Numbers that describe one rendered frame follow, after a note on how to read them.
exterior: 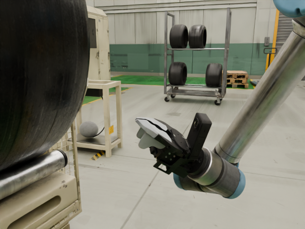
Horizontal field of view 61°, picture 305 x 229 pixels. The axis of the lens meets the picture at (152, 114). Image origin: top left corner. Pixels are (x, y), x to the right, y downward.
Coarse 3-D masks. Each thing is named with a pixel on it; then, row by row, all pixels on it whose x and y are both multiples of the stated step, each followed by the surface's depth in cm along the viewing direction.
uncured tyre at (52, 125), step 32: (0, 0) 30; (32, 0) 33; (64, 0) 38; (0, 32) 30; (32, 32) 34; (64, 32) 38; (0, 64) 31; (32, 64) 35; (64, 64) 39; (0, 96) 32; (32, 96) 36; (64, 96) 42; (0, 128) 35; (32, 128) 40; (64, 128) 48; (0, 160) 40
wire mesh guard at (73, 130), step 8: (72, 128) 125; (72, 136) 126; (72, 144) 127; (64, 152) 123; (72, 160) 128; (64, 168) 124; (80, 200) 135; (80, 208) 136; (72, 216) 131; (64, 224) 127
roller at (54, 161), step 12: (48, 156) 55; (60, 156) 56; (12, 168) 49; (24, 168) 50; (36, 168) 51; (48, 168) 53; (60, 168) 57; (0, 180) 45; (12, 180) 47; (24, 180) 49; (36, 180) 52; (0, 192) 45; (12, 192) 47
